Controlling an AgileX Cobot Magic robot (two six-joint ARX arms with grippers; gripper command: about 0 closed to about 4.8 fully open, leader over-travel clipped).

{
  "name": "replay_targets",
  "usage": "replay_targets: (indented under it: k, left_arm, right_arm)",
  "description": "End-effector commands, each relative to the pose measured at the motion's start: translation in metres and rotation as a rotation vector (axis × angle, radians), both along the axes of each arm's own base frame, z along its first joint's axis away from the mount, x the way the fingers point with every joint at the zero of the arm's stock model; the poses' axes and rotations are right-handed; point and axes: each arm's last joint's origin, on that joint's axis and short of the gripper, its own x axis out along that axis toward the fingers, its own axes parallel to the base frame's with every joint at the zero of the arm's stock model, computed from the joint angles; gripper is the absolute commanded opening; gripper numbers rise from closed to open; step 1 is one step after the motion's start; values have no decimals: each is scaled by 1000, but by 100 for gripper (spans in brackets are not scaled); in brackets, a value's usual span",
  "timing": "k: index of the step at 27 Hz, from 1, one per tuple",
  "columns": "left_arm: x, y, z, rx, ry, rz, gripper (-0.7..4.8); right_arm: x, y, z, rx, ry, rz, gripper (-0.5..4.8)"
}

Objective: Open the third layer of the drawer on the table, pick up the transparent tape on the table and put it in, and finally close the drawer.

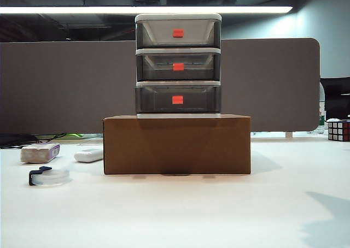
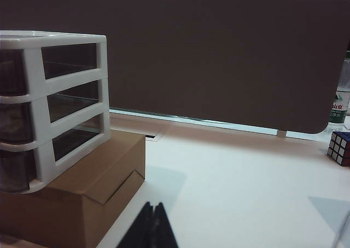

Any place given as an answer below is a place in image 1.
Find grey desk partition panel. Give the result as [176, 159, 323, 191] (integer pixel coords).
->
[0, 37, 321, 135]

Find black Rubik's cube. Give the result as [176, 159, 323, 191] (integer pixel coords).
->
[327, 119, 350, 143]

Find brown cardboard box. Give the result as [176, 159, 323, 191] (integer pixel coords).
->
[102, 114, 252, 175]

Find white plastic drawer cabinet frame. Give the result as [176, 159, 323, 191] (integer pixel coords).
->
[135, 13, 222, 119]

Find black cable bundle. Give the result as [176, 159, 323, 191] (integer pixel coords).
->
[0, 132, 68, 150]

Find white plastic oblong case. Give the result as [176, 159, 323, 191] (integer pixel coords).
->
[74, 148, 104, 163]

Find tissue pack purple label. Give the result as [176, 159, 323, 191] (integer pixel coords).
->
[20, 143, 61, 164]

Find grey transparent drawer red handle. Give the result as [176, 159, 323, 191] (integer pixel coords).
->
[135, 85, 221, 115]
[136, 52, 221, 81]
[136, 19, 221, 48]

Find transparent tape roll blue cutter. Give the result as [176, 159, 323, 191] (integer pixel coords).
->
[28, 166, 71, 187]

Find black office chair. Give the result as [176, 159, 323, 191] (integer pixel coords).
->
[319, 77, 350, 122]

